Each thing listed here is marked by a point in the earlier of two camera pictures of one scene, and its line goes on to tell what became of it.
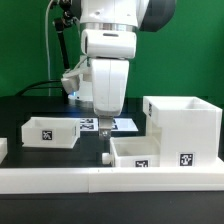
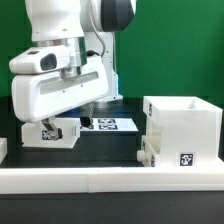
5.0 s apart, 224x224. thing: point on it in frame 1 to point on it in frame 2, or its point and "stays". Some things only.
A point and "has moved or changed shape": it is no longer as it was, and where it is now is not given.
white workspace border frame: [111, 180] stays
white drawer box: [50, 132] stays
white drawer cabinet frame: [190, 130] stays
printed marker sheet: [117, 125] stays
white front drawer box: [133, 152] has moved or changed shape
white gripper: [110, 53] to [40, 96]
